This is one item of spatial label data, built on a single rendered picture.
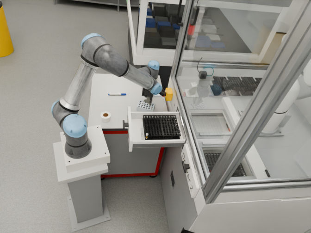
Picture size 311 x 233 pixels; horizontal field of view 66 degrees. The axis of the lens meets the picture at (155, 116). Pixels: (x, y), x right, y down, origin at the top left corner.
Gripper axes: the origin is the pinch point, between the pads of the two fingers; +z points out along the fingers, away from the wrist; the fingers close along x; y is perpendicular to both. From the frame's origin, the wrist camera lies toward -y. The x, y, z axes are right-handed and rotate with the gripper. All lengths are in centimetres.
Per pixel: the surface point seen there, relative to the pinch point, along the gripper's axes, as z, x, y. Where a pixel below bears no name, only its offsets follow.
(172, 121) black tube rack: -8.7, 22.2, -17.8
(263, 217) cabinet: 12, 63, -81
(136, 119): -2.4, 21.3, 6.4
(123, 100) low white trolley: 5.3, -3.0, 21.9
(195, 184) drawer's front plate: -11, 65, -35
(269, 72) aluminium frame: -85, 70, -38
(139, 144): -5.8, 44.0, -0.7
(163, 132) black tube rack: -8.8, 33.5, -13.1
